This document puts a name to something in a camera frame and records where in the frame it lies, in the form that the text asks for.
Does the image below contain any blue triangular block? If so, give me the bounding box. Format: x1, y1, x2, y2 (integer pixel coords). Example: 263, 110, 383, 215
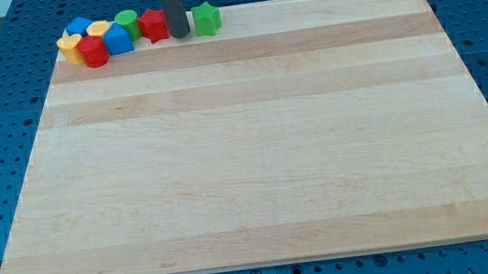
103, 23, 135, 55

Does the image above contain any wooden board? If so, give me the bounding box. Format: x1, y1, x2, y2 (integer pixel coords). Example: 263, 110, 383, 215
0, 0, 488, 274

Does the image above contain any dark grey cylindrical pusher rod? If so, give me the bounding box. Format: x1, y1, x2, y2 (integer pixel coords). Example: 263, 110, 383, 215
160, 0, 190, 39

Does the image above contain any red star block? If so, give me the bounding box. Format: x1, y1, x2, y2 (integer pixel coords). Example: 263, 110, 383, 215
136, 9, 169, 43

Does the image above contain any green star block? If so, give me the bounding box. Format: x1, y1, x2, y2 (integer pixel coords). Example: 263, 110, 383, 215
190, 2, 222, 36

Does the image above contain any red cylinder block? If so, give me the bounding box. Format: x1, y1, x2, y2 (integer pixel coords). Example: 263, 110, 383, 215
77, 36, 110, 69

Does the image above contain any blue cube block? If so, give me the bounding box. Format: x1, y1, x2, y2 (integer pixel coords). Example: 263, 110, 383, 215
65, 16, 92, 37

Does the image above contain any green cylinder block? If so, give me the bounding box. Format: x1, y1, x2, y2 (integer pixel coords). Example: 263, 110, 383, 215
114, 9, 142, 42

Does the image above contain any yellow hexagon block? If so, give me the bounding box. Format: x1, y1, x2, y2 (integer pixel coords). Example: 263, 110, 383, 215
86, 20, 113, 37

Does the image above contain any yellow heart block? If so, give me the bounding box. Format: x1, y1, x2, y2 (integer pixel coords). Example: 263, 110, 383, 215
56, 33, 84, 65

